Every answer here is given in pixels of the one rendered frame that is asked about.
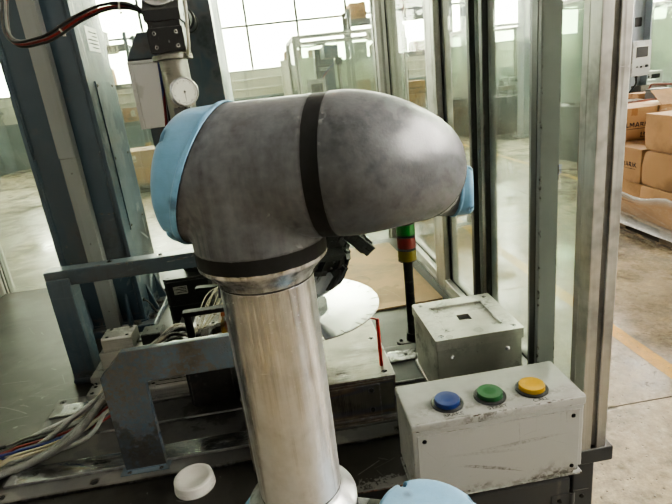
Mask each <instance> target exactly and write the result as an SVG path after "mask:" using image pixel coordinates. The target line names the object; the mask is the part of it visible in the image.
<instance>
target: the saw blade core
mask: <svg viewBox="0 0 672 504"><path fill-rule="evenodd" d="M324 296H325V297H326V298H327V307H326V308H325V310H323V311H322V312H320V313H319V318H320V325H321V332H322V337H324V339H325V340H329V339H332V338H335V337H338V336H341V335H344V333H348V332H350V331H353V330H355V329H356V328H358V327H360V326H361V325H363V324H364V323H366V322H367V321H368V320H369V319H370V317H373V315H374V314H375V313H376V311H377V309H378V306H379V298H378V296H377V294H376V293H375V292H374V291H373V290H372V289H371V288H370V287H368V286H366V285H363V284H362V283H359V282H355V281H351V280H346V279H344V280H343V281H342V283H341V284H340V285H338V286H337V287H336V288H334V289H333V290H331V291H329V292H328V293H327V294H325V295H324ZM361 318H366V319H368V320H363V319H361ZM357 323H358V324H357ZM342 331H343V332H342Z"/></svg>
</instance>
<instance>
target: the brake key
mask: <svg viewBox="0 0 672 504"><path fill-rule="evenodd" d="M434 404H435V405H436V406H437V407H438V408H441V409H445V410H451V409H455V408H457V407H458V406H459V405H460V397H459V396H458V395H457V394H456V393H454V392H451V391H442V392H439V393H437V394H436V395H435V397H434Z"/></svg>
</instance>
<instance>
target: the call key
mask: <svg viewBox="0 0 672 504"><path fill-rule="evenodd" d="M518 388H519V389H520V390H521V391H522V392H524V393H527V394H531V395H537V394H541V393H543V392H544V391H545V383H544V382H543V381H542V380H540V379H538V378H535V377H525V378H522V379H520V381H519V383H518Z"/></svg>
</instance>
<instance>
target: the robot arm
mask: <svg viewBox="0 0 672 504"><path fill-rule="evenodd" d="M150 190H151V199H152V205H153V209H154V213H155V216H156V219H157V221H158V223H159V225H160V227H161V229H162V230H164V231H166V234H167V236H168V237H169V238H171V239H172V240H174V241H177V242H179V243H181V244H184V245H190V244H192V245H193V250H194V255H195V259H196V264H197V268H198V271H199V273H200V274H201V275H203V276H204V277H206V278H208V279H210V280H211V281H213V282H215V283H216V284H218V285H219V288H220V293H221V298H222V303H223V308H224V313H225V318H226V323H227V328H228V333H229V338H230V343H231V348H232V353H233V358H234V363H235V368H236V373H237V378H238V384H239V389H240V394H241V399H242V404H243V409H244V414H245V419H246V424H247V429H248V434H249V439H250V444H251V449H252V454H253V459H254V464H255V469H256V474H257V479H258V484H257V485H256V487H255V488H254V490H253V492H252V494H251V496H250V497H249V499H248V500H247V502H246V503H245V504H476V503H474V502H473V501H472V500H471V498H470V497H469V496H468V495H467V494H465V493H464V492H462V491H461V490H459V489H457V488H456V487H453V486H451V485H449V484H446V483H443V482H440V481H436V480H430V479H414V480H408V481H405V482H404V483H403V486H402V487H400V486H399V485H395V486H394V487H392V488H391V489H390V490H389V491H388V492H387V493H386V494H385V495H384V496H383V498H382V499H372V498H362V497H358V494H357V488H356V484H355V481H354V479H353V477H352V476H351V474H350V473H349V472H348V471H347V470H346V469H345V468H344V467H342V466H341V465H339V459H338V452H337V444H336V437H335V430H334V422H333V415H332V407H331V400H330V392H329V385H328V377H327V370H326V362H325V355H324V347H323V340H322V332H321V325H320V318H319V310H318V303H317V298H319V297H321V296H323V295H325V294H327V293H328V292H329V291H331V290H333V289H334V288H336V287H337V286H338V285H340V284H341V283H342V281H343V280H344V278H345V275H346V272H347V270H348V267H347V266H348V264H349V260H350V259H351V257H350V252H351V251H350V249H349V247H350V244H351V245H352V246H354V247H355V249H356V250H357V251H359V252H360V253H361V254H362V253H363V254H364V255H366V256H368V255H369V254H370V253H371V252H372V251H373V250H374V249H375V247H374V246H373V244H372V243H373V242H372V241H371V240H370V238H369V237H368V236H366V235H365V234H367V233H373V232H378V231H383V230H388V229H392V228H396V227H399V226H403V225H407V224H411V223H414V222H418V221H424V220H428V219H431V218H434V217H436V216H450V217H455V216H457V215H465V214H470V213H471V212H472V211H473V210H474V181H473V169H472V168H471V167H470V166H468V165H467V160H466V154H465V151H464V147H463V144H462V142H461V141H460V139H459V137H458V135H457V134H456V132H455V131H454V130H453V129H452V128H451V126H449V125H448V124H447V123H446V122H445V121H444V120H443V119H441V118H440V117H438V116H437V115H435V114H434V113H432V112H430V111H428V110H426V109H424V108H422V107H420V106H418V105H416V104H414V103H412V102H409V101H406V100H404V99H401V98H398V97H395V96H391V95H388V94H384V93H380V92H374V91H369V90H361V89H338V90H329V91H327V92H319V93H307V94H298V95H289V96H280V97H271V98H262V99H253V100H244V101H235V102H234V101H232V100H221V101H218V102H216V103H215V104H213V105H206V106H200V107H194V108H189V109H186V110H184V111H182V112H180V113H178V114H177V115H176V116H174V117H173V118H172V119H171V120H170V121H169V123H168V124H167V125H166V126H165V128H164V129H163V131H162V133H161V135H160V139H159V143H158V144H157V145H156V147H155V151H154V154H153V159H152V165H151V175H150ZM349 243H350V244H349Z"/></svg>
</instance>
